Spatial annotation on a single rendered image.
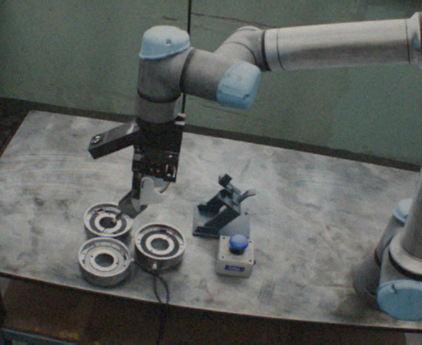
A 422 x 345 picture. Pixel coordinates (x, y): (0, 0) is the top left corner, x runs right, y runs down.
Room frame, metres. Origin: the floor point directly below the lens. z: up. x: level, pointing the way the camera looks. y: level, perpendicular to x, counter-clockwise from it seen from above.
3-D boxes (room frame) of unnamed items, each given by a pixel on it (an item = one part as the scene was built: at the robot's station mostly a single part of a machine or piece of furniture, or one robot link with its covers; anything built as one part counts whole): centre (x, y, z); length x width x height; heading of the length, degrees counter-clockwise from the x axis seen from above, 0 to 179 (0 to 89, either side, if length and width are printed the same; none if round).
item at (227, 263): (0.77, -0.09, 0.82); 0.08 x 0.07 x 0.05; 94
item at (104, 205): (0.78, 0.19, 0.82); 0.10 x 0.10 x 0.04
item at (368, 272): (0.77, -0.43, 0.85); 0.15 x 0.15 x 0.10
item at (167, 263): (0.75, 0.07, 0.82); 0.10 x 0.10 x 0.04
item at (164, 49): (0.76, 0.11, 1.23); 0.09 x 0.08 x 0.11; 77
